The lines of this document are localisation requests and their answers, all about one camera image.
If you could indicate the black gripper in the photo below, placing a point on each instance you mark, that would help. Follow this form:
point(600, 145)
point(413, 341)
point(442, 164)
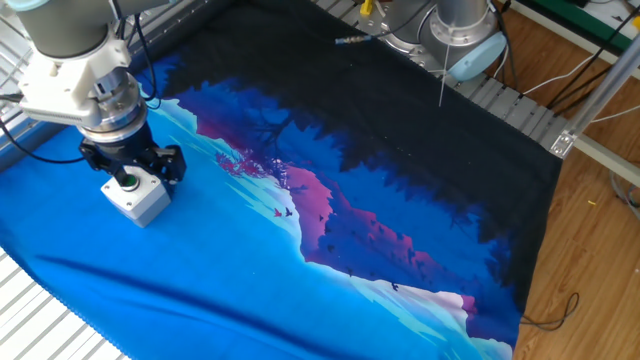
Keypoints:
point(127, 150)

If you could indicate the grey green-button switch box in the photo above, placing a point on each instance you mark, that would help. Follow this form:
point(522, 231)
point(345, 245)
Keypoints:
point(142, 205)

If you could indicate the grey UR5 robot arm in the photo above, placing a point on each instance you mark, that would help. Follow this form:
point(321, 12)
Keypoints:
point(65, 30)

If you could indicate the silver wrist flange coupling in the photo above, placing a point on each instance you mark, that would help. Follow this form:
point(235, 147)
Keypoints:
point(120, 112)

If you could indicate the blue mountain print tablecloth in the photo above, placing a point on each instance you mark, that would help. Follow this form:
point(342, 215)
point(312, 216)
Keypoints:
point(200, 280)

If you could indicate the white zip tie tail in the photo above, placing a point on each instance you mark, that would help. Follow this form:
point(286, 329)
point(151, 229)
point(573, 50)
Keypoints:
point(444, 77)

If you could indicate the green mat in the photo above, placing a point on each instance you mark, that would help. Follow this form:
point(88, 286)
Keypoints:
point(560, 10)

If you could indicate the silver corner bracket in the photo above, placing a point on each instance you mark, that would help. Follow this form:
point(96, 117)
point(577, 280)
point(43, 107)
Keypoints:
point(562, 145)

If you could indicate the aluminium frame post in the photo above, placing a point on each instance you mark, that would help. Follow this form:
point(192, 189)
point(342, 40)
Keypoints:
point(600, 95)

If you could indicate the aluminium frame crossbeam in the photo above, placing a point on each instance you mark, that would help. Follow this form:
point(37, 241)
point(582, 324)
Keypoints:
point(610, 160)

